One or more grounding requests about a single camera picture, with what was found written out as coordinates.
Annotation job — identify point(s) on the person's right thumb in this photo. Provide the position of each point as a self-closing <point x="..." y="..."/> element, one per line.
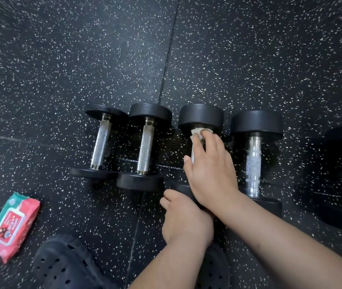
<point x="189" y="170"/>

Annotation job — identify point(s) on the black dumbbell gold collars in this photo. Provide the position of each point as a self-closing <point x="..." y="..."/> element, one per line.
<point x="146" y="147"/>

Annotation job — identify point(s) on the person's black left clog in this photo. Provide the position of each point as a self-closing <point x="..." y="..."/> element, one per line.
<point x="64" y="264"/>

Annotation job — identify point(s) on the person's black clog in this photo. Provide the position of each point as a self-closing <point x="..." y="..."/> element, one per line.
<point x="64" y="264"/>
<point x="214" y="270"/>

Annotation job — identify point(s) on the red and green wipes packet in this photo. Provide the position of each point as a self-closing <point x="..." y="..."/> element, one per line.
<point x="10" y="227"/>

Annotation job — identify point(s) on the small black dumbbell thin plates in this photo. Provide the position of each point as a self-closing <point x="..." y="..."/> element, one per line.
<point x="101" y="144"/>

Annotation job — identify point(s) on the person's right forearm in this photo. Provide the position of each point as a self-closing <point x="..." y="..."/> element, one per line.
<point x="282" y="249"/>

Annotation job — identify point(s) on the person's right middle finger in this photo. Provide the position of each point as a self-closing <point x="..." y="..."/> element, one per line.
<point x="211" y="144"/>

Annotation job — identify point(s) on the person's black right clog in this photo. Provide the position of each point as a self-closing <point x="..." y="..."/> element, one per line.
<point x="214" y="270"/>

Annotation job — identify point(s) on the person's left forearm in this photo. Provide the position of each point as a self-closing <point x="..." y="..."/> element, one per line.
<point x="174" y="264"/>

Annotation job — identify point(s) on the person's left fingers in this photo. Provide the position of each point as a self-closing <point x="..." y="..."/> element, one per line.
<point x="172" y="198"/>

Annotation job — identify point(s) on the person's right hand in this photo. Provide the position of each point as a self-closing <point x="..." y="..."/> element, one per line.
<point x="213" y="177"/>

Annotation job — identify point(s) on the person's left hand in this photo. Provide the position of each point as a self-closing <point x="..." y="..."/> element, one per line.
<point x="187" y="221"/>

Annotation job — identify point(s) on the white wet wipe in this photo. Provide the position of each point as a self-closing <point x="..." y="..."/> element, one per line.
<point x="197" y="131"/>

